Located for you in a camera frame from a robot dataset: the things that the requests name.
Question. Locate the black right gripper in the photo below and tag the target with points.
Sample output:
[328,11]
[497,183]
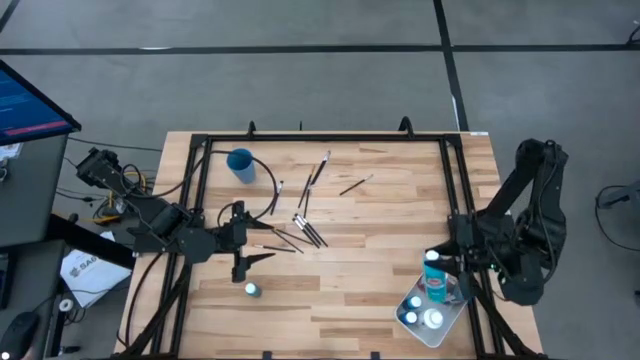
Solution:
[485,245]

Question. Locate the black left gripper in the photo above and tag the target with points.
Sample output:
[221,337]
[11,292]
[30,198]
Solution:
[239,240]

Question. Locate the thin black paintbrush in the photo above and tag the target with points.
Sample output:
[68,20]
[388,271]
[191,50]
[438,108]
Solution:
[289,242]
[275,248]
[307,202]

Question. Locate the large light-blue paint bottle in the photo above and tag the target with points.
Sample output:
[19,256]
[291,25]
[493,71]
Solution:
[435,280]

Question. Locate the thin paintbrush wooden tip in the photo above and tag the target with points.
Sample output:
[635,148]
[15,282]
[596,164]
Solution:
[295,237]
[306,187]

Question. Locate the small green paint bottle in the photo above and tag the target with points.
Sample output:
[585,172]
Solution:
[253,290]

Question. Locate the white paint bottle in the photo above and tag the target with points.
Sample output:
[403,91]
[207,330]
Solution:
[433,318]

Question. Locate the small blue paint bottle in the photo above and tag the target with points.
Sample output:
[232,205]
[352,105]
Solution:
[414,302]
[410,318]

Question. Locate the short black paintbrush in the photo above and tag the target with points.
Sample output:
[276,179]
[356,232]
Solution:
[356,185]

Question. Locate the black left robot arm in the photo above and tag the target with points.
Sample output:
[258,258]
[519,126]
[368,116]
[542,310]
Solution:
[165,220]

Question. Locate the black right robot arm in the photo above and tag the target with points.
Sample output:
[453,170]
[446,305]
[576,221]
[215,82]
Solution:
[542,200]

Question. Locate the blue plastic cup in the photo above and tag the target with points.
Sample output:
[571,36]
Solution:
[242,167]

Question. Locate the white plastic tray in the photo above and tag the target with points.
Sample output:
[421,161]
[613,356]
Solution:
[434,341]

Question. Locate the white paper sheet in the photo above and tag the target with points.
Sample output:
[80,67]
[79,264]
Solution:
[95,280]

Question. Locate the white tape roll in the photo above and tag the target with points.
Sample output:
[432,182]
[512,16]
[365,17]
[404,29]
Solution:
[61,305]

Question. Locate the black computer mouse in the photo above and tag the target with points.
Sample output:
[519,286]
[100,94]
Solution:
[17,335]

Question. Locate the computer monitor blue screen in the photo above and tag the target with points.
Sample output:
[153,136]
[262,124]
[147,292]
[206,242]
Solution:
[30,110]

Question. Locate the black metal table frame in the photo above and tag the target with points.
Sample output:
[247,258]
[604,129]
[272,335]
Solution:
[325,137]

